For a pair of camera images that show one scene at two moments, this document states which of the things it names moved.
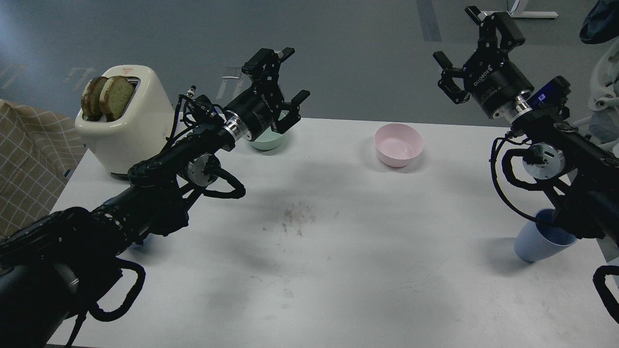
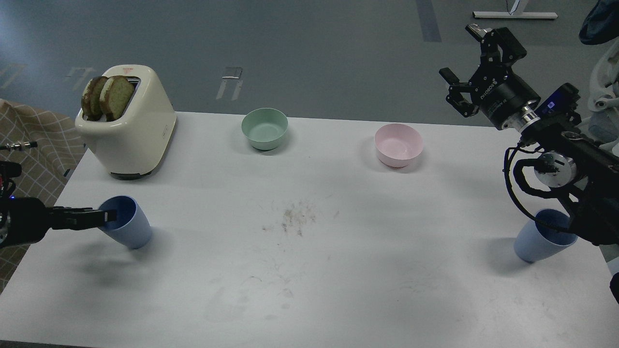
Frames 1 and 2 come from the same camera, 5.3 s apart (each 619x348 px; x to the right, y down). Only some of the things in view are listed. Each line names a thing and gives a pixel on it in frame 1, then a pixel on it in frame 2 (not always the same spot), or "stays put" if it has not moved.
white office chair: [603, 117] stays put
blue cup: [537, 240] stays put
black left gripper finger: [267, 62] to [68, 215]
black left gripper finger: [293, 115] to [109, 216]
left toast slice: [91, 108] stays put
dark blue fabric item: [602, 23] stays put
